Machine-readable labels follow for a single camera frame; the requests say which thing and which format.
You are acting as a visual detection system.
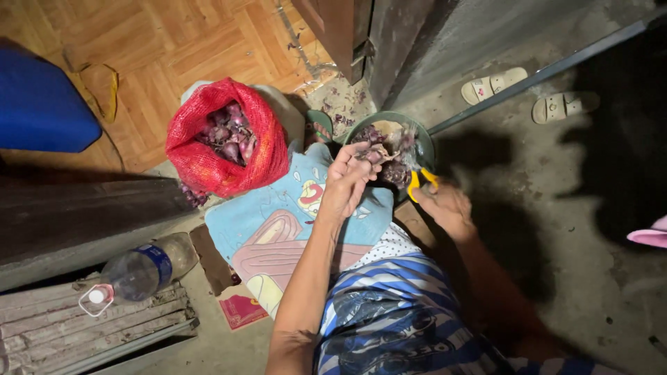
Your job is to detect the person's right hand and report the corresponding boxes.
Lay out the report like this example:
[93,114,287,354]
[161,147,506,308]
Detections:
[412,180,477,244]

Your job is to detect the person's left hand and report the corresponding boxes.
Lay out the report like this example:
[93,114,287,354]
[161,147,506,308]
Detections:
[316,141,384,226]

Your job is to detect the yellow-handled scissors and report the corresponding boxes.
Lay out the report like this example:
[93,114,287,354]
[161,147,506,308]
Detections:
[406,167,440,204]

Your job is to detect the purple shallot with dry roots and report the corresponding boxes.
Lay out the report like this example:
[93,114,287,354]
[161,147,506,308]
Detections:
[354,144,401,166]

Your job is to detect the pile of shallots in basin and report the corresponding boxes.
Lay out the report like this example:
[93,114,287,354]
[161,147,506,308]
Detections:
[352,124,420,189]

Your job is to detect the green round basin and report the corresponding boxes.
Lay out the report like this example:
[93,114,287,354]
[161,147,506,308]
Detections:
[342,111,436,204]

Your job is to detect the white dotted garment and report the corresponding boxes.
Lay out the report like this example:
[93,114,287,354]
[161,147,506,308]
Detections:
[348,222,423,270]

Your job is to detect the green flip-flop sandal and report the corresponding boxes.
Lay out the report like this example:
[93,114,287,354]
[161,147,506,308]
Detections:
[305,109,334,148]

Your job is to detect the beige slipper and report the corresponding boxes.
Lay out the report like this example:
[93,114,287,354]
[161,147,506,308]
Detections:
[532,91,601,125]
[461,67,528,106]

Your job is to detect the blue striped plastic bag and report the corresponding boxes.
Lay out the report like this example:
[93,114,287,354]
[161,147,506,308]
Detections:
[314,252,514,375]

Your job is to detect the light blue printed cloth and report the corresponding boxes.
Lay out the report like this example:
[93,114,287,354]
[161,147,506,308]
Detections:
[204,143,395,319]

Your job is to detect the clear plastic wrap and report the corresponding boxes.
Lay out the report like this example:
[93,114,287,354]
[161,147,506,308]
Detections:
[275,0,339,94]

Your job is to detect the brown wooden door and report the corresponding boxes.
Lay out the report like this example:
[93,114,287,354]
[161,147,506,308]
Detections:
[290,0,375,85]

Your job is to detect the heap of shallots in sack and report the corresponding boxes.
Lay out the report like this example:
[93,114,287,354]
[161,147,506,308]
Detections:
[194,102,257,167]

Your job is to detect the red mesh sack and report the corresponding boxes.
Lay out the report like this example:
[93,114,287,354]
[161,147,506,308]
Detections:
[165,77,290,199]

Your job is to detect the red printed card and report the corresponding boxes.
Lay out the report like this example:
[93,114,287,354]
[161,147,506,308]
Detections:
[218,294,270,331]

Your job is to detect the pink object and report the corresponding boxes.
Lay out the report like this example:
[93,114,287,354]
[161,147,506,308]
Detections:
[626,215,667,249]

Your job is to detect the clear plastic water bottle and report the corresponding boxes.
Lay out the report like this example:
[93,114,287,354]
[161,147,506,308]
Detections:
[79,232,199,318]

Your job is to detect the dark wooden beam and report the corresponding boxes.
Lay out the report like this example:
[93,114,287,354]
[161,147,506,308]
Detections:
[0,174,198,266]

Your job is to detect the yellow plastic bag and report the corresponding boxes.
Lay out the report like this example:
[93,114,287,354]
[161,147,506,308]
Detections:
[63,46,120,125]

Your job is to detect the grey wooden slat pallet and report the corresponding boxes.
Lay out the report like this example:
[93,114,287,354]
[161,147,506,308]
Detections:
[0,275,201,375]

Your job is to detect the grey metal rail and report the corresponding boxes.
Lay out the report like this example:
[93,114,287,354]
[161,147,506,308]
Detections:
[427,7,667,136]

